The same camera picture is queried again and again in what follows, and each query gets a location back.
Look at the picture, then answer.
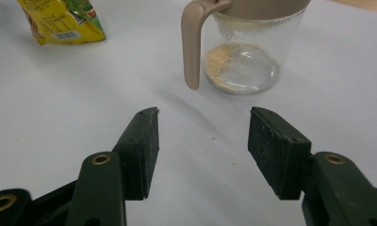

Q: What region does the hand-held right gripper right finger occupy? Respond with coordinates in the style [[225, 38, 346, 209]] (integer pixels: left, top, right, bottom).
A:
[[247, 106, 377, 226]]

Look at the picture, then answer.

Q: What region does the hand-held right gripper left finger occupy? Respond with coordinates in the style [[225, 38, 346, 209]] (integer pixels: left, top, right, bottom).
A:
[[65, 106, 161, 226]]

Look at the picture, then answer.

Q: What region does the yellow seasoning pouch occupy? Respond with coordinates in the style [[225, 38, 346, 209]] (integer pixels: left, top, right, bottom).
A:
[[16, 0, 107, 46]]

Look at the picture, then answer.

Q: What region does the white cloth mat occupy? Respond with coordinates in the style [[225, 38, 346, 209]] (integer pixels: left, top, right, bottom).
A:
[[0, 0, 377, 226]]

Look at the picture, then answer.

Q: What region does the wooden table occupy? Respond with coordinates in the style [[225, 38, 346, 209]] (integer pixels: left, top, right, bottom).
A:
[[327, 0, 377, 15]]

